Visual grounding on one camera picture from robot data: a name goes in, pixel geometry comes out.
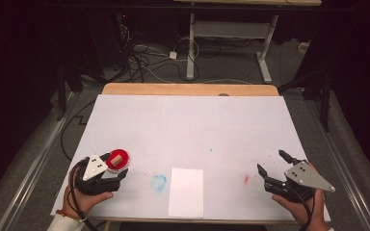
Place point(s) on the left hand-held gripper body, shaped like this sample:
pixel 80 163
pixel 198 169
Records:
pixel 93 186

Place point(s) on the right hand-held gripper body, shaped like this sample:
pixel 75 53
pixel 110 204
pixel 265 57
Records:
pixel 305 178

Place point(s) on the wooden stamp block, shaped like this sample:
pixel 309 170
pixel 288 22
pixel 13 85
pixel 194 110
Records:
pixel 116 160

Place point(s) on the round red ink pad dish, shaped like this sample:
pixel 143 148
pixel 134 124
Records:
pixel 124 157

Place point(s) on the person's left hand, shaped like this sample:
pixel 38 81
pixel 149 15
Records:
pixel 83 202

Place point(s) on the person's right hand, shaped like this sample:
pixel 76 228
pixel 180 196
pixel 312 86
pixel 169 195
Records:
pixel 311 215

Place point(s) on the white paper sheet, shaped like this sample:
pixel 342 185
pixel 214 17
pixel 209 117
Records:
pixel 186 192

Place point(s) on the black metal stand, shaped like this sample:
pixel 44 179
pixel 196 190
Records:
pixel 325 102
pixel 61 96

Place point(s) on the large white table mat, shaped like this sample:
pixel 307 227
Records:
pixel 189 128

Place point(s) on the white power adapter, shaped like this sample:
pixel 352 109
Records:
pixel 173 55

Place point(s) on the aluminium floor rail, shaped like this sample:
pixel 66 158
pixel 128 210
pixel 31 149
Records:
pixel 343 166
pixel 35 166

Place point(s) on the white metal desk frame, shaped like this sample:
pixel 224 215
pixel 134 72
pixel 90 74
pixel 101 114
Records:
pixel 191 48

